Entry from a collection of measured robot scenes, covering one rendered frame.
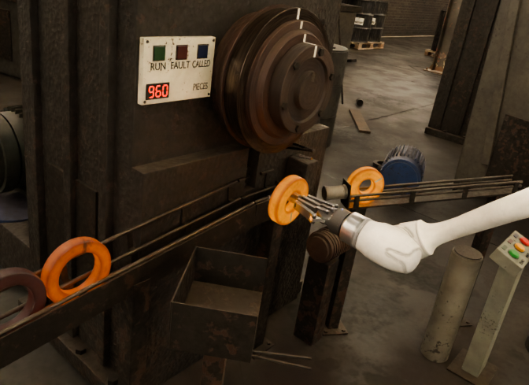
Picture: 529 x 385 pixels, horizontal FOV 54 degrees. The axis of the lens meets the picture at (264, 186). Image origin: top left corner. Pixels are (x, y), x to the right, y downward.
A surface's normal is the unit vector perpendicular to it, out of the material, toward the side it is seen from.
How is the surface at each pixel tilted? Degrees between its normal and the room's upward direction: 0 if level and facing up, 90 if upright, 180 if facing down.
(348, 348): 0
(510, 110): 90
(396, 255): 71
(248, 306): 5
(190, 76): 90
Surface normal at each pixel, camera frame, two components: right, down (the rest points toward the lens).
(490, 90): -0.81, 0.13
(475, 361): -0.64, 0.22
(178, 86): 0.76, 0.35
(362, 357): 0.14, -0.91
